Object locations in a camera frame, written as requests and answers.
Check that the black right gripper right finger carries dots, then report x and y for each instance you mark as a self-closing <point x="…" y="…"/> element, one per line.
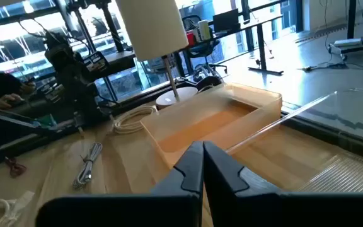
<point x="222" y="176"/>

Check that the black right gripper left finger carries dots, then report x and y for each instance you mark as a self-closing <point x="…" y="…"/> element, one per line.
<point x="187" y="176"/>

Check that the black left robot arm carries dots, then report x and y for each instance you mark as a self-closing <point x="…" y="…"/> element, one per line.
<point x="71" y="82"/>

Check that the orange translucent plastic bin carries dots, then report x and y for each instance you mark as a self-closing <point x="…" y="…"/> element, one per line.
<point x="175" y="132"/>

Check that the clear plastic bin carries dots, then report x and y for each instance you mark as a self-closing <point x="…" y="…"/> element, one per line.
<point x="342" y="173"/>

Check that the black office chair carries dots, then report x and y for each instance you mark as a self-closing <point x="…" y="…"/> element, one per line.
<point x="200" y="50"/>

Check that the red can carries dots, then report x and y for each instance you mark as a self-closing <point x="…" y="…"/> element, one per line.
<point x="190" y="38"/>

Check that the black standing desk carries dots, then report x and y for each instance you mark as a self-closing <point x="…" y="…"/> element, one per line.
<point x="260" y="41"/>

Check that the white cylinder roll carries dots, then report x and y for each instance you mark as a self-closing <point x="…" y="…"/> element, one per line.
<point x="204" y="30"/>

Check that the white shade table lamp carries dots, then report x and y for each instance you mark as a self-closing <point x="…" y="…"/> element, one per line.
<point x="153" y="28"/>

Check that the green object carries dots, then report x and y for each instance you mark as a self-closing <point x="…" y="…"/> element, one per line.
<point x="46" y="121"/>

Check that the black monitor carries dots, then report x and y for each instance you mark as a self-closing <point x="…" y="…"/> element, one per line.
<point x="225" y="20"/>

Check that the white power box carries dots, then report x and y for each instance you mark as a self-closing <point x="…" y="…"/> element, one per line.
<point x="347" y="42"/>

